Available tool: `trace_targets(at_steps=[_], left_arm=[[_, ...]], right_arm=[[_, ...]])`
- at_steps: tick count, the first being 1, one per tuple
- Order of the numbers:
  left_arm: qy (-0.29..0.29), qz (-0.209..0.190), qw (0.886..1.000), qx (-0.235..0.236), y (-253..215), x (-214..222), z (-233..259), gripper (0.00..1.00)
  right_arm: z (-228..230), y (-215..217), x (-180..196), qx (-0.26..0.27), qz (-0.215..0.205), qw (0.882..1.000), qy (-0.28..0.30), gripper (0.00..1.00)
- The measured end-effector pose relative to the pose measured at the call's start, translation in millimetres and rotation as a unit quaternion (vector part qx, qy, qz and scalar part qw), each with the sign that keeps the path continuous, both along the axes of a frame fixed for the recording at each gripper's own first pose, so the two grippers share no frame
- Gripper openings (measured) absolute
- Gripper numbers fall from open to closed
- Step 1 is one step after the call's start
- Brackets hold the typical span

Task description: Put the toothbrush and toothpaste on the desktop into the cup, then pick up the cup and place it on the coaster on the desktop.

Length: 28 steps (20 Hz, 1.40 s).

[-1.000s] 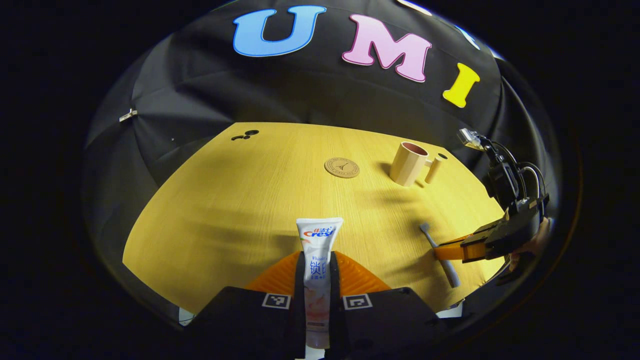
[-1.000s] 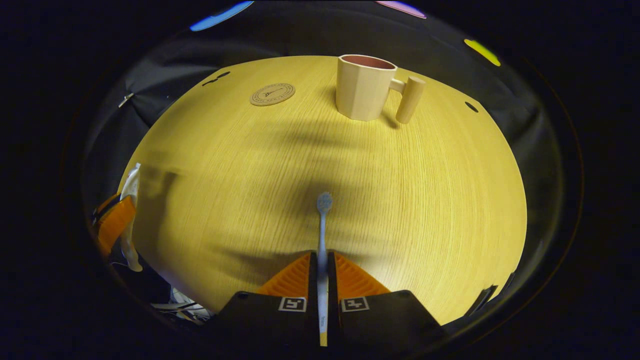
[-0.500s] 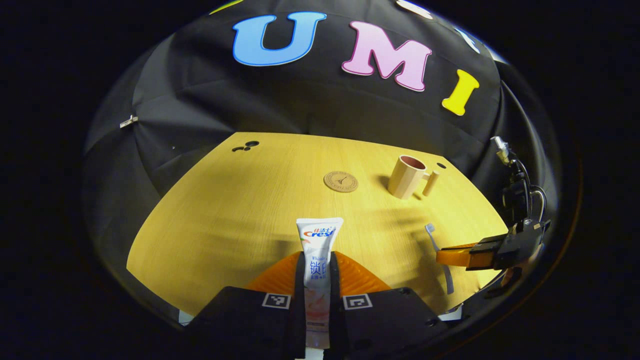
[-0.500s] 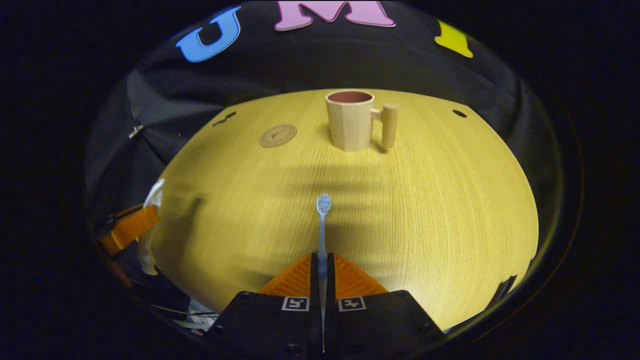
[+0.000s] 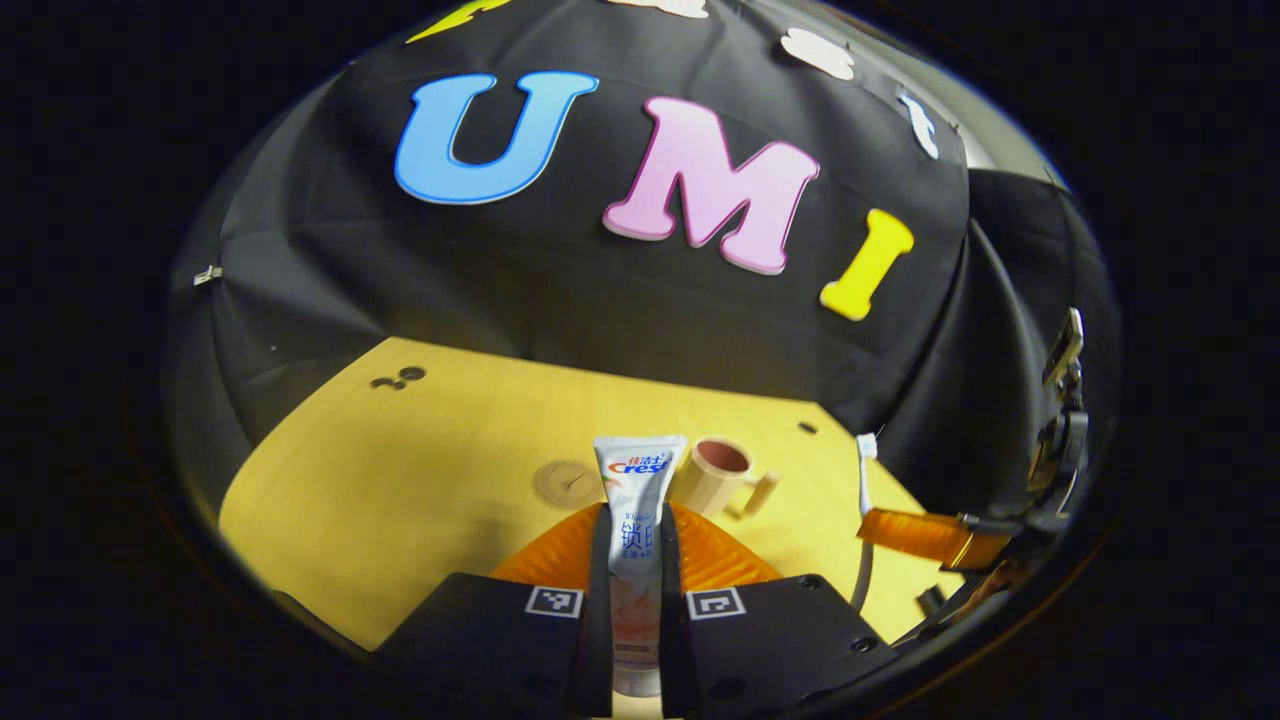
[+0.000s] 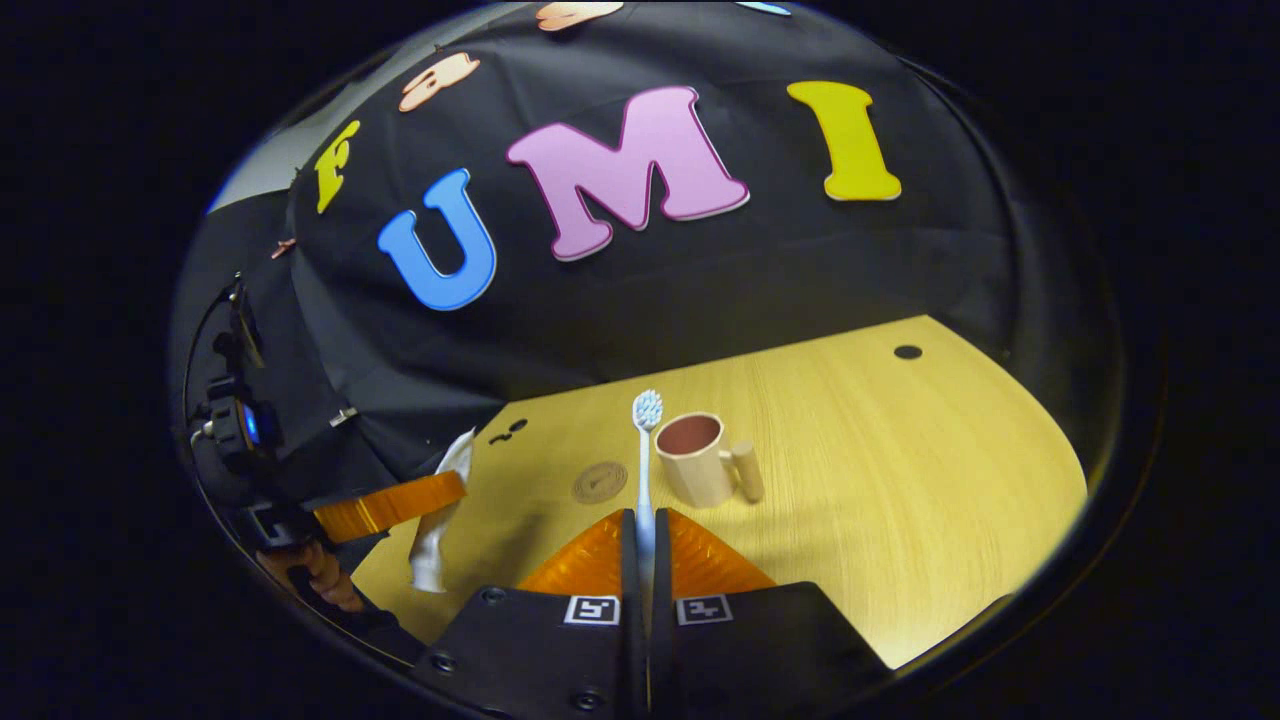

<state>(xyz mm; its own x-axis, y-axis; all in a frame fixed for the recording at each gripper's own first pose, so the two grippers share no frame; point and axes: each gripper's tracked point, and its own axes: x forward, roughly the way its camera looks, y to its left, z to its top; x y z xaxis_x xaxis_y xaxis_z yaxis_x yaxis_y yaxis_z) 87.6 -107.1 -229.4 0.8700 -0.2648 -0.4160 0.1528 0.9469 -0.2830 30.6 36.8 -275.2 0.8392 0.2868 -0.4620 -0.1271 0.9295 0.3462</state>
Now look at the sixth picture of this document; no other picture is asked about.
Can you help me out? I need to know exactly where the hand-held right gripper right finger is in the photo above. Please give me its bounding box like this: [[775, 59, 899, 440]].
[[650, 508, 896, 720]]

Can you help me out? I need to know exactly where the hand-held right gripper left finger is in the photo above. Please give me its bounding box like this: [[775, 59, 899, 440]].
[[415, 508, 646, 720]]

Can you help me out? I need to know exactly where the white toothpaste tube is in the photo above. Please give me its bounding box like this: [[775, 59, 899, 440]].
[[410, 428, 476, 594]]

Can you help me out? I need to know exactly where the white toothbrush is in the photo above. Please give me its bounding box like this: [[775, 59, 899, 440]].
[[630, 389, 665, 626]]

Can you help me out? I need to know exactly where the round cork coaster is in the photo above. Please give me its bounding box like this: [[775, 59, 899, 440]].
[[572, 461, 629, 505]]

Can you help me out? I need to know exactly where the beige cup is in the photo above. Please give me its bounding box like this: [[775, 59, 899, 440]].
[[655, 412, 766, 509]]

